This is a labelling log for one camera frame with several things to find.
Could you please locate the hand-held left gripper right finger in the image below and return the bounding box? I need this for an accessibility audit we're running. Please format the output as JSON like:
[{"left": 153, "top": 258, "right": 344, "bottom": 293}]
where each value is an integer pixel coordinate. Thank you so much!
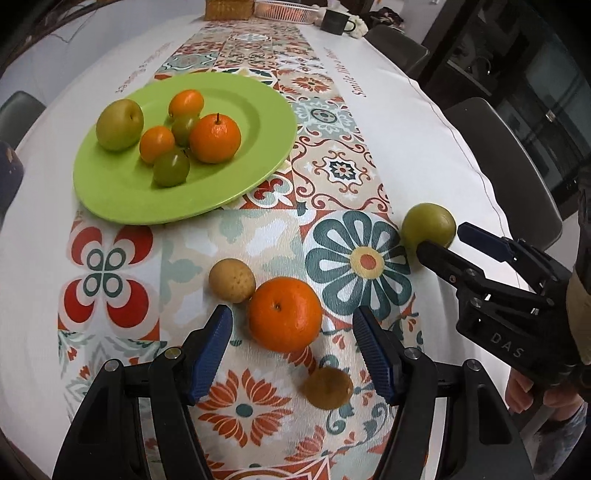
[{"left": 353, "top": 305, "right": 534, "bottom": 480}]

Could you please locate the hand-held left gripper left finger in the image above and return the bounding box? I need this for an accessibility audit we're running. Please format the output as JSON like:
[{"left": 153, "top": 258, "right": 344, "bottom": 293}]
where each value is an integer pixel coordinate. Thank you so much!
[{"left": 52, "top": 305, "right": 234, "bottom": 480}]

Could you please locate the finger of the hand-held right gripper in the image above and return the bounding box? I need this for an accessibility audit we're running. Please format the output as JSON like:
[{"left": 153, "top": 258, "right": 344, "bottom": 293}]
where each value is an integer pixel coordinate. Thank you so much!
[
  {"left": 416, "top": 240, "right": 488, "bottom": 291},
  {"left": 457, "top": 222, "right": 573, "bottom": 289}
]

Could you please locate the green pear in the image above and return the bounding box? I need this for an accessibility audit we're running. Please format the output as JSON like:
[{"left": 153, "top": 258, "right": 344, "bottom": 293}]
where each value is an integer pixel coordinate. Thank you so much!
[{"left": 401, "top": 203, "right": 457, "bottom": 252}]

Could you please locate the green plate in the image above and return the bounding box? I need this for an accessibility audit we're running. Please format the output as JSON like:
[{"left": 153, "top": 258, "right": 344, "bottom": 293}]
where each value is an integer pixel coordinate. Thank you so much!
[{"left": 73, "top": 74, "right": 298, "bottom": 226}]

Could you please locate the small green plum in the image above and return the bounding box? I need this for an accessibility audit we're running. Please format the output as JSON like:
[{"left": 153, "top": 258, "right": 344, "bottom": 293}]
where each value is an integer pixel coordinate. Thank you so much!
[
  {"left": 171, "top": 114, "right": 200, "bottom": 147},
  {"left": 153, "top": 148, "right": 191, "bottom": 188}
]

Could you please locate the orange mandarin with stem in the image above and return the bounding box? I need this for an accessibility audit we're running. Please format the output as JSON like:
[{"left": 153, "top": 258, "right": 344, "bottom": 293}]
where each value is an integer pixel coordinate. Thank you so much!
[{"left": 189, "top": 113, "right": 242, "bottom": 164}]

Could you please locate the green apple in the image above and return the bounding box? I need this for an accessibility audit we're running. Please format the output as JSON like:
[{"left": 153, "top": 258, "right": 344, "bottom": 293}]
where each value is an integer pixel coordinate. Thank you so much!
[{"left": 96, "top": 98, "right": 145, "bottom": 152}]

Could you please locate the person's right hand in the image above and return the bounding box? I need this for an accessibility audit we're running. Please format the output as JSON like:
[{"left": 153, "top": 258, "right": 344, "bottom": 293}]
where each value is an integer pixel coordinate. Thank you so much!
[{"left": 505, "top": 368, "right": 585, "bottom": 424}]

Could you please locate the brown kiwi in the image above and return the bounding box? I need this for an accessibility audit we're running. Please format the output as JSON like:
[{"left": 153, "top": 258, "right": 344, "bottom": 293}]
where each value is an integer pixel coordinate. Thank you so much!
[
  {"left": 209, "top": 259, "right": 256, "bottom": 304},
  {"left": 303, "top": 367, "right": 354, "bottom": 409}
]

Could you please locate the patterned table runner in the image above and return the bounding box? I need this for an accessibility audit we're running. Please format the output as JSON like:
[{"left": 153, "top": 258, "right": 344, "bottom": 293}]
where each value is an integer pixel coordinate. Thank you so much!
[{"left": 58, "top": 21, "right": 423, "bottom": 480}]

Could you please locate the grey chair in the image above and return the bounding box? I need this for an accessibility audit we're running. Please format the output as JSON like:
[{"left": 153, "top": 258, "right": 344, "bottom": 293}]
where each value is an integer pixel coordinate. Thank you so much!
[
  {"left": 0, "top": 91, "right": 47, "bottom": 149},
  {"left": 365, "top": 24, "right": 430, "bottom": 88},
  {"left": 445, "top": 97, "right": 564, "bottom": 252}
]

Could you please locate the sliding glass door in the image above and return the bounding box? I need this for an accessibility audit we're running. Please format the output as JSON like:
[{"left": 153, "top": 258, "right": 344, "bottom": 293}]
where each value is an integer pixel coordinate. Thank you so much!
[{"left": 434, "top": 0, "right": 591, "bottom": 195}]

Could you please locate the black mug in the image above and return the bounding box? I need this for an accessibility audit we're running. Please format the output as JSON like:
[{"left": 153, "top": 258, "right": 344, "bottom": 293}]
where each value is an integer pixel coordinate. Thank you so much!
[{"left": 322, "top": 9, "right": 354, "bottom": 35}]

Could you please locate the wicker basket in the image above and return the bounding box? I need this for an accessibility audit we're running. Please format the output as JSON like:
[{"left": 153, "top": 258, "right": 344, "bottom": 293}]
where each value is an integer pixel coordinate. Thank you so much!
[{"left": 204, "top": 0, "right": 256, "bottom": 21}]

